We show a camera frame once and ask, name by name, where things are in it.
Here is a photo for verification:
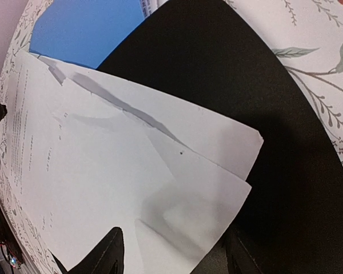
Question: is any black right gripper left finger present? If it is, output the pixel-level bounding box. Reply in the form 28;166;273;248
53;227;125;274

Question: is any blue ring binder folder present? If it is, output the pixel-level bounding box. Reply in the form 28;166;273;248
30;0;144;69

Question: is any teal box with label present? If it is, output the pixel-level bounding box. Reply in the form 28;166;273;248
98;1;343;273

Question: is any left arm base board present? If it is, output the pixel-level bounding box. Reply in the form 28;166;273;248
0;206;23;273

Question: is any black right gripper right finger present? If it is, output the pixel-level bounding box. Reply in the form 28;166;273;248
224;227;270;273

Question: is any floral table cloth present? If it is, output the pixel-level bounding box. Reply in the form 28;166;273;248
0;1;343;273

